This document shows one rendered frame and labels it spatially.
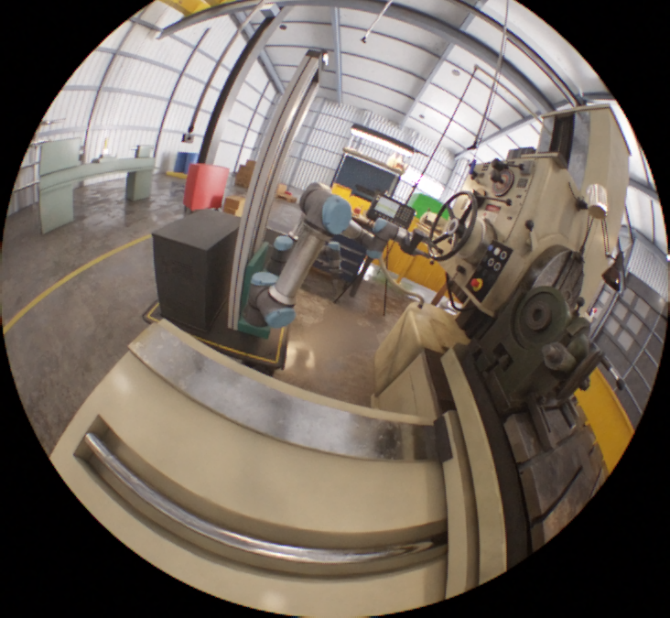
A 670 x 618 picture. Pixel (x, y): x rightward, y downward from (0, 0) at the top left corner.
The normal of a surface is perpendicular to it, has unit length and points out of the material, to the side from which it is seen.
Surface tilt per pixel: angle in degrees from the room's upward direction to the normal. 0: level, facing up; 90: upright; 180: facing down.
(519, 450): 90
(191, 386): 0
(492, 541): 90
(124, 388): 0
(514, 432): 90
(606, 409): 90
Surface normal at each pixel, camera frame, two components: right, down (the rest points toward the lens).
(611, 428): -0.93, -0.37
